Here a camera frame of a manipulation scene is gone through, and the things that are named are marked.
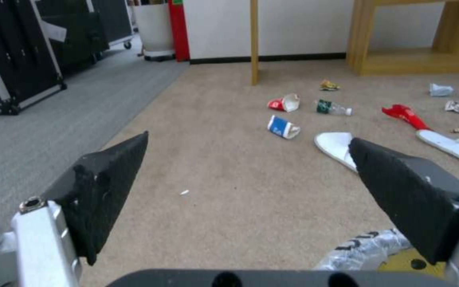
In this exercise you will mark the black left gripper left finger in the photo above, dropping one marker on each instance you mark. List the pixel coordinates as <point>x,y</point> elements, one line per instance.
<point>94,191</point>

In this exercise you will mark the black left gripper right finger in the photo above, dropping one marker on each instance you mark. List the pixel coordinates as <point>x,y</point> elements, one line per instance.
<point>409,191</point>

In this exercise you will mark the white cylindrical trash bin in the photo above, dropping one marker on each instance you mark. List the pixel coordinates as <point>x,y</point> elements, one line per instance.
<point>155,27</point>

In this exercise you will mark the white slipper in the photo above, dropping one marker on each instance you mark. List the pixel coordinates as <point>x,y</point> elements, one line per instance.
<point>335,146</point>
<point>452,146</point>

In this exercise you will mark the red plastic snack bag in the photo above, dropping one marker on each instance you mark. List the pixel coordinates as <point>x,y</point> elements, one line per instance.
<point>406,115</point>

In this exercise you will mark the small white paper scrap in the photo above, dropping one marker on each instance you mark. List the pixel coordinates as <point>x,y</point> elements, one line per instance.
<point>184,192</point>

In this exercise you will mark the crumpled white printed paper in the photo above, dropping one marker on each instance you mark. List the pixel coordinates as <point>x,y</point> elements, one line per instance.
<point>455,106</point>

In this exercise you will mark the crumpled pale blue wrapper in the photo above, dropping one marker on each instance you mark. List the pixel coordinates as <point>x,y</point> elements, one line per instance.
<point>440,90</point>

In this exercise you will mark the clear plastic bottle green label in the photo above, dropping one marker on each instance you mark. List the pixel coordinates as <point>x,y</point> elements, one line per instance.
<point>332,107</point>

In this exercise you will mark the crumpled yellow snack wrapper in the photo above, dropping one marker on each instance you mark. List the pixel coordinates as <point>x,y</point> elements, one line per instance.
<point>329,85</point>

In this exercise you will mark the crushed blue paper cup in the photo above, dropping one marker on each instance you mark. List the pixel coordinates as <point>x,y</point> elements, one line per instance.
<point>282,127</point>

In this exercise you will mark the light wooden shelf cabinet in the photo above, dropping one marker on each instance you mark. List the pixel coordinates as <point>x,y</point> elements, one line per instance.
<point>412,45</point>

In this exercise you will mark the crushed red paper cup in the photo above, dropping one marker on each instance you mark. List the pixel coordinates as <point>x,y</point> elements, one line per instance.
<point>285,103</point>

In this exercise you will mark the black flight case silver edges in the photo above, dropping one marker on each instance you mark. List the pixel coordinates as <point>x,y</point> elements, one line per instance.
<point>10,59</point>

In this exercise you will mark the black flight case on casters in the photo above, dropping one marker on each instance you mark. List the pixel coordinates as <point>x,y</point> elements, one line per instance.
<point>94,24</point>

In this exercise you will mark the red upright panel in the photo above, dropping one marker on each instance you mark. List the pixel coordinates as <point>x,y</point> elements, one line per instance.
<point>179,30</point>

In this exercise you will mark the wooden table leg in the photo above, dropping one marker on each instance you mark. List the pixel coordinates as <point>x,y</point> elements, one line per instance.
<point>254,42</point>

